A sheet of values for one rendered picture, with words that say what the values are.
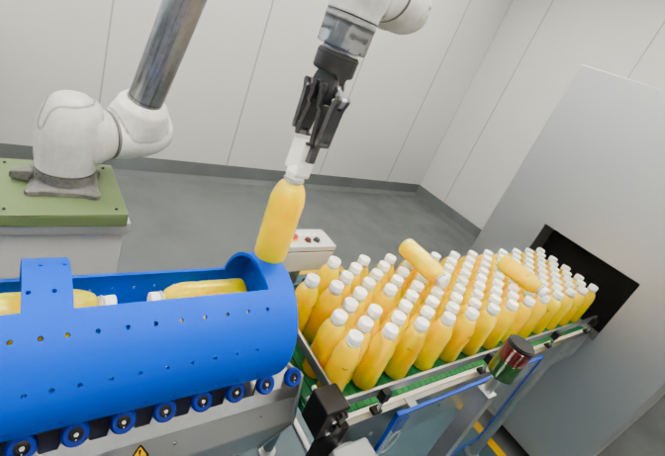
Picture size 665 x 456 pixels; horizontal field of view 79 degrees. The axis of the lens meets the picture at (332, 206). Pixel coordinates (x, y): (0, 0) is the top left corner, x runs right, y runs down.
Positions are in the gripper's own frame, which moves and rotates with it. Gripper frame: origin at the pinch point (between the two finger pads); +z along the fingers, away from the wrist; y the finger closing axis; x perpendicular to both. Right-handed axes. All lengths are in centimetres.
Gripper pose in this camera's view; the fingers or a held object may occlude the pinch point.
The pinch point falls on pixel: (301, 156)
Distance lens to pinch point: 78.4
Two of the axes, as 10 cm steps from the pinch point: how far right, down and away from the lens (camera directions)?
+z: -3.6, 8.6, 3.8
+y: 4.8, 5.1, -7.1
